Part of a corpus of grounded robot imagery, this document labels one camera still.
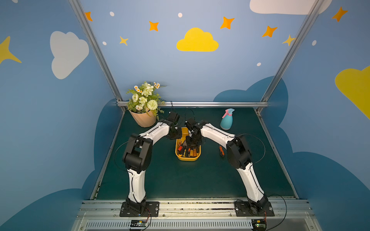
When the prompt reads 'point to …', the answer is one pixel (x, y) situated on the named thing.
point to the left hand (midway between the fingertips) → (178, 134)
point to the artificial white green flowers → (145, 98)
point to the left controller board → (138, 224)
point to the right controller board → (258, 224)
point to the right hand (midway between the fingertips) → (191, 144)
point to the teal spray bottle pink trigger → (226, 121)
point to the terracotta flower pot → (144, 120)
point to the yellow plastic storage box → (184, 152)
